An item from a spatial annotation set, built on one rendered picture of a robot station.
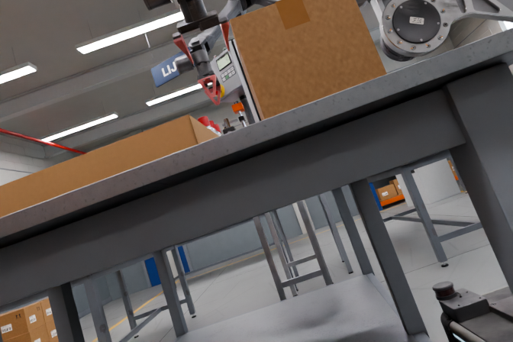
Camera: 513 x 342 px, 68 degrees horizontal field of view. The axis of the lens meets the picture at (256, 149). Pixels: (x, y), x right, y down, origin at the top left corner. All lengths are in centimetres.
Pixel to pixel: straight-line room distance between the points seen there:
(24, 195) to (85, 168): 7
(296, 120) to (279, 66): 38
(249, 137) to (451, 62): 19
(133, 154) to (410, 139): 28
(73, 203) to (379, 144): 30
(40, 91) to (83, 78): 70
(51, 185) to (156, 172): 13
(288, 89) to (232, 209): 37
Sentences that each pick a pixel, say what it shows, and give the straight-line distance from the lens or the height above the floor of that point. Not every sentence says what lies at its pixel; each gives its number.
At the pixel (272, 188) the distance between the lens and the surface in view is 38.
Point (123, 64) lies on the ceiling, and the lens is 636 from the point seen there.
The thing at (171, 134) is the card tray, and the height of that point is 86.
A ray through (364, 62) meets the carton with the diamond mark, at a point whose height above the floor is 95.
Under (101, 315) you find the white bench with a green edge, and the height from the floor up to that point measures 51.
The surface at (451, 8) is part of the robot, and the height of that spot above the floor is 113.
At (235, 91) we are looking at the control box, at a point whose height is 129.
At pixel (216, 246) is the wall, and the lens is 923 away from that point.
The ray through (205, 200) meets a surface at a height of 78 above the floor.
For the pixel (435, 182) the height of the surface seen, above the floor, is 29.
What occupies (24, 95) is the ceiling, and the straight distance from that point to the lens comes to 696.
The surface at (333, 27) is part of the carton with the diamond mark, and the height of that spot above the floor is 103.
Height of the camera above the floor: 75
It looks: 9 degrees up
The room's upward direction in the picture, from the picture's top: 19 degrees counter-clockwise
